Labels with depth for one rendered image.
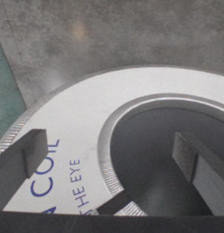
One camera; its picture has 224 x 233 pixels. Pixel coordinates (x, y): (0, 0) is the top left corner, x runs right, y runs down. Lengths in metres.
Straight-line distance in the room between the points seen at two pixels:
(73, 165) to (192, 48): 1.01
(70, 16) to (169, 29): 0.60
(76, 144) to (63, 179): 0.11
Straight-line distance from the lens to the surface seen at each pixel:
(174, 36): 1.18
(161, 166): 1.07
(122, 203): 0.41
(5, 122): 2.05
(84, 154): 0.49
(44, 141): 0.16
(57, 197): 0.44
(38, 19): 1.30
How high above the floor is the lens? 1.12
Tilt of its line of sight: 49 degrees down
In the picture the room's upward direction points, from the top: 168 degrees counter-clockwise
